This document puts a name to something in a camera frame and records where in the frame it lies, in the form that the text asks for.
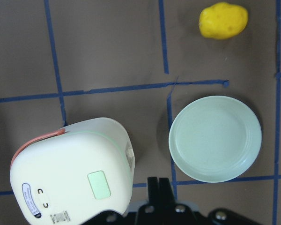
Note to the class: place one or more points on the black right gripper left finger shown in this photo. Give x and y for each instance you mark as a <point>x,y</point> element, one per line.
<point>153,191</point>

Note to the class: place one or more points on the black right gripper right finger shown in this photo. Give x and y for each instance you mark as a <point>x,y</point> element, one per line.
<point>166,195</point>

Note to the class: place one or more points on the white rice cooker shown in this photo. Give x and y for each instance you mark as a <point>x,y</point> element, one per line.
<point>70,175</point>

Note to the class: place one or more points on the right green plate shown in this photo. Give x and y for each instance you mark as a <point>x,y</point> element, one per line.
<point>215,139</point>

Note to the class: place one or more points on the yellow toy potato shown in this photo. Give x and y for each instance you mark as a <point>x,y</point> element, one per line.
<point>223,20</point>

